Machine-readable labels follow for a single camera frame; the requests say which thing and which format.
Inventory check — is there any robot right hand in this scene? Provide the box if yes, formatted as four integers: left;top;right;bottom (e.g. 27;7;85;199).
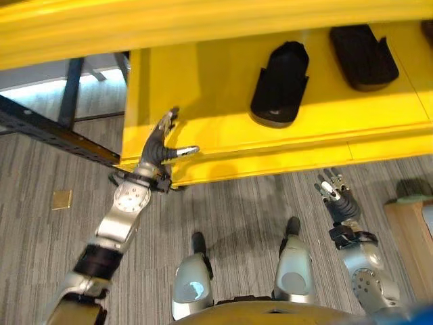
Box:
313;167;361;225

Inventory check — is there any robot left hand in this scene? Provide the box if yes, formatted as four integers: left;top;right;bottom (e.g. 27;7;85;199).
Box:
136;107;200;174

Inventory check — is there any brass floor plate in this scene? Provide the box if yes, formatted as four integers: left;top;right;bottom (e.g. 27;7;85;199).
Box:
51;190;73;211

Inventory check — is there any robot leg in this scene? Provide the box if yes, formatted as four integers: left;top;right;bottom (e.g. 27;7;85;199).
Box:
170;231;215;321
272;216;316;305

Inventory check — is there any robot left leg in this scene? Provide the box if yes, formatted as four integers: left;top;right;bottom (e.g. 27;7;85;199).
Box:
170;231;215;321

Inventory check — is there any yellow metal shelf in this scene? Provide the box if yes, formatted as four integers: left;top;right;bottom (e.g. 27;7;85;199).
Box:
0;0;433;189

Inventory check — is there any wooden box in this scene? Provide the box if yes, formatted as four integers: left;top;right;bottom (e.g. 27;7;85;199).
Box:
383;199;433;305

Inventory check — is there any black sole-shaped part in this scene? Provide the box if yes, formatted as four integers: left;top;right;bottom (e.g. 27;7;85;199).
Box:
249;41;311;129
329;24;401;93

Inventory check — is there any dark table leg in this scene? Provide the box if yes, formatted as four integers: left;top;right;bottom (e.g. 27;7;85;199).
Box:
56;57;85;130

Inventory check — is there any black perforated shelf beam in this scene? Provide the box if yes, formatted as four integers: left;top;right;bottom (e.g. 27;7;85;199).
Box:
0;94;122;167

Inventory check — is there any robot right leg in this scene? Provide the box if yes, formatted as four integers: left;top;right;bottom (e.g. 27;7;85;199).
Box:
272;216;316;305

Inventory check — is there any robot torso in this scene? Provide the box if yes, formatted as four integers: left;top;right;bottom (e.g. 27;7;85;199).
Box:
172;297;373;325

